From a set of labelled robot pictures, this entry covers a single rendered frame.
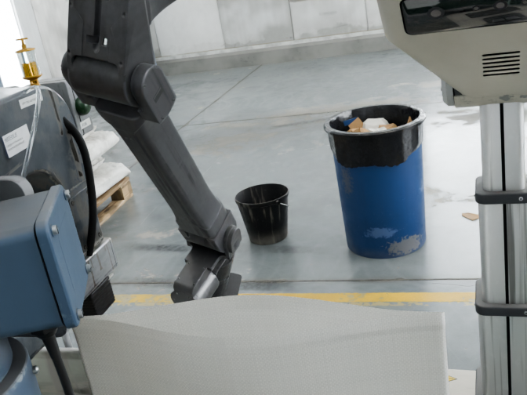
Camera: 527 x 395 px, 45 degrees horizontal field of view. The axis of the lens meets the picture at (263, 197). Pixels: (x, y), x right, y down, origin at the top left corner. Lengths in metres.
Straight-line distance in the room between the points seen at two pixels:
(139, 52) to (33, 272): 0.28
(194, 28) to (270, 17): 1.11
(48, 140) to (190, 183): 0.22
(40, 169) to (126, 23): 0.34
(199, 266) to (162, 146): 0.28
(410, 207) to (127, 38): 2.52
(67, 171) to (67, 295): 0.51
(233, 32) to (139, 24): 8.53
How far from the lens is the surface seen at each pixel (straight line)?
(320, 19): 8.90
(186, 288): 1.00
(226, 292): 1.14
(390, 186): 2.99
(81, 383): 1.51
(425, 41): 1.14
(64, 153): 1.00
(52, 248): 0.50
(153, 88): 0.70
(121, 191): 4.54
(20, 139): 0.92
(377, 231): 3.09
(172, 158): 0.82
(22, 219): 0.53
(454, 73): 1.20
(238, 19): 9.16
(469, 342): 2.56
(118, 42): 0.68
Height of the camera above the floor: 1.46
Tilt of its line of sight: 21 degrees down
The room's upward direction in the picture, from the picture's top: 10 degrees counter-clockwise
